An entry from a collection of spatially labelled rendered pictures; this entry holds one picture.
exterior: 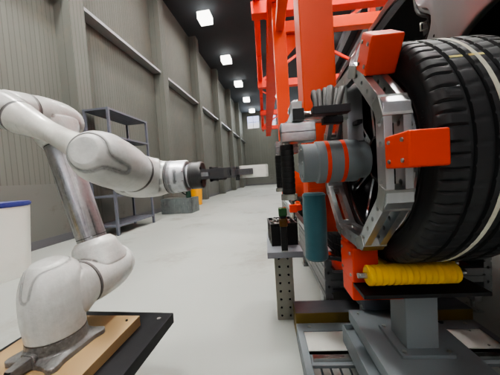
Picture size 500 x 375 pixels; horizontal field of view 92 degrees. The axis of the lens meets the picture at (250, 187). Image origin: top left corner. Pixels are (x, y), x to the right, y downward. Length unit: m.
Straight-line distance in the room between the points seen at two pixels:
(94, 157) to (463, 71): 0.74
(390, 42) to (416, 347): 0.89
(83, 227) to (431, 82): 1.11
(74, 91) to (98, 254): 4.11
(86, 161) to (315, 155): 0.59
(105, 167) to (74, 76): 4.52
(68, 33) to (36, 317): 4.75
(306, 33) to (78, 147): 1.13
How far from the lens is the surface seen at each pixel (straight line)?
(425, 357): 1.05
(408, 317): 1.00
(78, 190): 1.08
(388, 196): 0.62
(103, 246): 1.05
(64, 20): 5.44
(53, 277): 0.92
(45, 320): 0.94
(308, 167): 0.77
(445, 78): 0.67
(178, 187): 0.66
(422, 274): 0.84
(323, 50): 1.36
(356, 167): 0.81
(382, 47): 0.73
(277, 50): 3.50
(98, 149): 0.52
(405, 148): 0.54
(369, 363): 1.11
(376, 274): 0.80
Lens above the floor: 0.82
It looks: 3 degrees down
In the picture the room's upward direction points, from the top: 4 degrees counter-clockwise
